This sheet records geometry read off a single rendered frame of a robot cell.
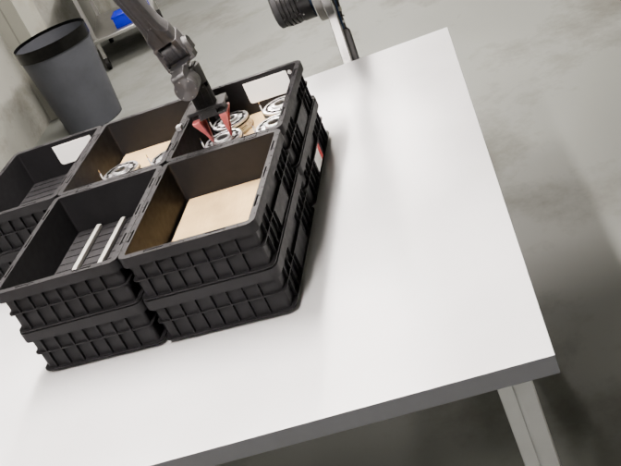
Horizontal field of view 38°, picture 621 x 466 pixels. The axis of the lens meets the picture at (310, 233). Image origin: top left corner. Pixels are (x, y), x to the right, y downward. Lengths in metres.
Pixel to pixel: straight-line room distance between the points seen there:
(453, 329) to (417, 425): 0.92
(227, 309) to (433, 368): 0.49
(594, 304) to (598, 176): 0.69
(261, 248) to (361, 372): 0.32
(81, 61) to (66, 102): 0.27
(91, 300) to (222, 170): 0.44
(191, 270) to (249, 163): 0.38
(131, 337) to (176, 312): 0.13
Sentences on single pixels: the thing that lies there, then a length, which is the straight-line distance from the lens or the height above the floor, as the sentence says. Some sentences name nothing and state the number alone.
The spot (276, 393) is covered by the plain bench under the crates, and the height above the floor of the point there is 0.70.
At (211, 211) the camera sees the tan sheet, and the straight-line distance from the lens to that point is 2.04.
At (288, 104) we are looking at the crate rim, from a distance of 2.14.
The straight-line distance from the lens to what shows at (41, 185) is 2.72.
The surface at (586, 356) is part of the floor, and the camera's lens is 2.53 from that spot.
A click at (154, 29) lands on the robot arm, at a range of 2.17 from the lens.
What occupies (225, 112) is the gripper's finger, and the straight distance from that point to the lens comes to 2.23.
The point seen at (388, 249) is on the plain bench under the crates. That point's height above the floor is 0.70.
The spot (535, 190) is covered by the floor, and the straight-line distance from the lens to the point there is 3.26.
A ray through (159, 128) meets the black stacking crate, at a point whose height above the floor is 0.87.
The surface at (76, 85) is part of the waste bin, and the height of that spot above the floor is 0.31.
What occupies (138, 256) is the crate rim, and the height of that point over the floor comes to 0.93.
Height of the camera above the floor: 1.68
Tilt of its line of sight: 29 degrees down
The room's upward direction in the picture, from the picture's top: 24 degrees counter-clockwise
